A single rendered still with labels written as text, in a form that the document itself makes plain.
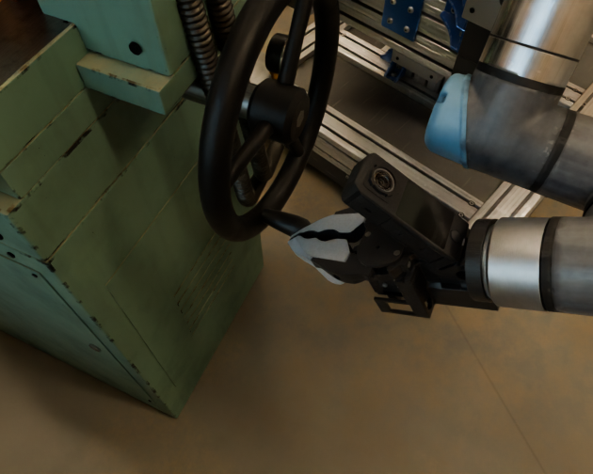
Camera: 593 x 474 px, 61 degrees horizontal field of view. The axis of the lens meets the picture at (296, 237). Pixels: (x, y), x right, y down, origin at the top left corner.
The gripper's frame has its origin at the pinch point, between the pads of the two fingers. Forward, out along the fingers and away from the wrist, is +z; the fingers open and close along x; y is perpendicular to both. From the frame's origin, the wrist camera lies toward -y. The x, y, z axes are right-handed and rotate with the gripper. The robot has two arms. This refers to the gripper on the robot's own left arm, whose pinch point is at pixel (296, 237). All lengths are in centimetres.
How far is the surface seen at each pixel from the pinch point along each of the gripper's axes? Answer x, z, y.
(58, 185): -7.0, 18.3, -15.6
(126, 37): 3.0, 7.0, -23.7
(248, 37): 3.0, -5.7, -20.7
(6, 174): -10.7, 15.4, -20.6
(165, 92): 1.7, 5.7, -18.4
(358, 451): -2, 23, 71
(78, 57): 1.8, 13.5, -23.8
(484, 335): 36, 6, 81
